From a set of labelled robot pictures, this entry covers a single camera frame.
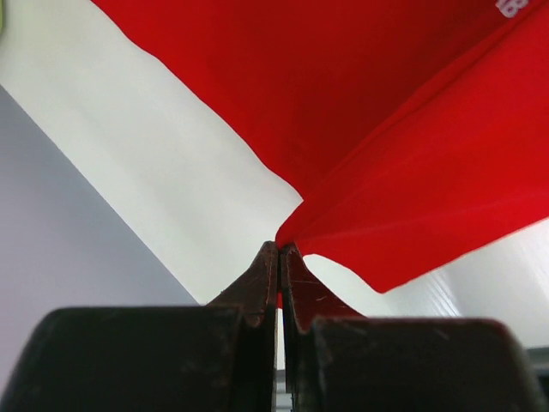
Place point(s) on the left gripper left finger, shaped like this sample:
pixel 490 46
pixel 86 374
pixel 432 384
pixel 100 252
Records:
pixel 217 357

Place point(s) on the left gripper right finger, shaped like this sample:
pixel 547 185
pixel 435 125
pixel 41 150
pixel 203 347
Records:
pixel 339 360

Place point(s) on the bright red t-shirt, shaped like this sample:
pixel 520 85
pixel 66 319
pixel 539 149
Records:
pixel 414 131

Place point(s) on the green plastic basin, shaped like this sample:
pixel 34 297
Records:
pixel 1 16

